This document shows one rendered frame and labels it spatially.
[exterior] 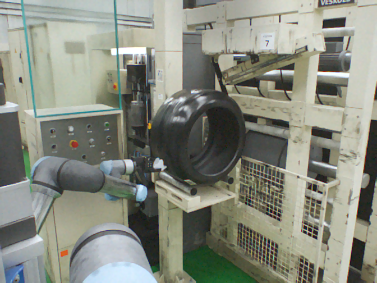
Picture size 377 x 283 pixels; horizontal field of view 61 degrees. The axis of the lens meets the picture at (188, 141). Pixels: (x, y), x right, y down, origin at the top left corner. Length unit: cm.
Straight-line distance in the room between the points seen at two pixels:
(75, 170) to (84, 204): 110
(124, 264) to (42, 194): 87
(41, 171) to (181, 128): 70
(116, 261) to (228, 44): 162
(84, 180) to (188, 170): 67
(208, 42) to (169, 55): 26
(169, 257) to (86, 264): 195
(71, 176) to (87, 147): 104
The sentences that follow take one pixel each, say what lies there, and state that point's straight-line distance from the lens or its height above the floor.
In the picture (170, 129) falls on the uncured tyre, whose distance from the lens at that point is 166.
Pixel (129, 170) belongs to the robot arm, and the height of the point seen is 108.
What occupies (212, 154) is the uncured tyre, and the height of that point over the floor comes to 100.
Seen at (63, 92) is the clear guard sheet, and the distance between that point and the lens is 213.
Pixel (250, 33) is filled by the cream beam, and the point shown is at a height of 174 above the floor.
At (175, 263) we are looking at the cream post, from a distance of 248.
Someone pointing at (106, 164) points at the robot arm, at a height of 113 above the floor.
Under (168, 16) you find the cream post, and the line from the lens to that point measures 202.
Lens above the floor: 162
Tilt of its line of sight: 15 degrees down
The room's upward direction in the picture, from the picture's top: straight up
